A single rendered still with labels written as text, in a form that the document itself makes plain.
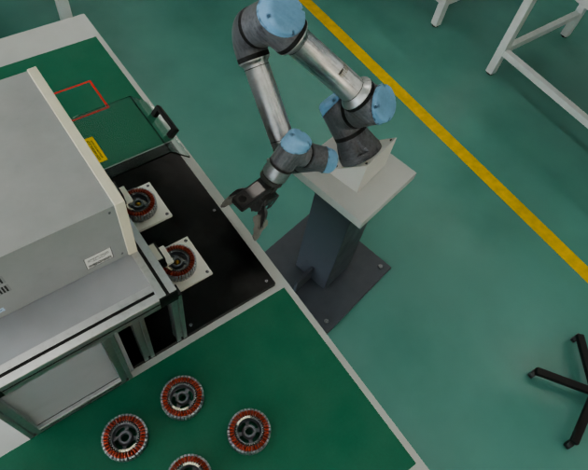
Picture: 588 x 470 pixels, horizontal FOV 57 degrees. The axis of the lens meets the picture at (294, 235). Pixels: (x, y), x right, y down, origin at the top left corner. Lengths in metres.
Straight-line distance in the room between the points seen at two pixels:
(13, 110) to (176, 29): 2.37
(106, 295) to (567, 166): 2.81
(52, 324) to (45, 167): 0.33
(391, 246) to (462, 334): 0.53
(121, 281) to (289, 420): 0.59
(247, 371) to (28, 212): 0.74
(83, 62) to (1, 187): 1.15
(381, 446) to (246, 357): 0.43
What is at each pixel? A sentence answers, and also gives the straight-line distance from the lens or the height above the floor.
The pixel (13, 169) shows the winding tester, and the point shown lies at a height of 1.32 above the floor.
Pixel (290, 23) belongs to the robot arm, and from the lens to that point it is 1.49.
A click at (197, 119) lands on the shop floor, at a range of 3.05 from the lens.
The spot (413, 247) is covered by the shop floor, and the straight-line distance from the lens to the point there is 2.74.
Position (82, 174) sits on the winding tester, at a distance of 1.18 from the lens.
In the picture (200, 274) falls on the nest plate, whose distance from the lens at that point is 1.62.
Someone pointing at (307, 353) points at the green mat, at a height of 0.75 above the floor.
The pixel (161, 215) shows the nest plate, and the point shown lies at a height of 0.78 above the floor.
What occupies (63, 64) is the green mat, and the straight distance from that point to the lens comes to 2.28.
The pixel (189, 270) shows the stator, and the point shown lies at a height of 0.82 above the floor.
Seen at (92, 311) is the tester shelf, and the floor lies 1.11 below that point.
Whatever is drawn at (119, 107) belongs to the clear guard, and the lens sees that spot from 1.64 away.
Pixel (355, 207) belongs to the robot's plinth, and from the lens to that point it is 1.85.
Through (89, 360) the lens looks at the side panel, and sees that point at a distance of 1.35.
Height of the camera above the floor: 2.23
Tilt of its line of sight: 58 degrees down
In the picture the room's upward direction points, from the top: 13 degrees clockwise
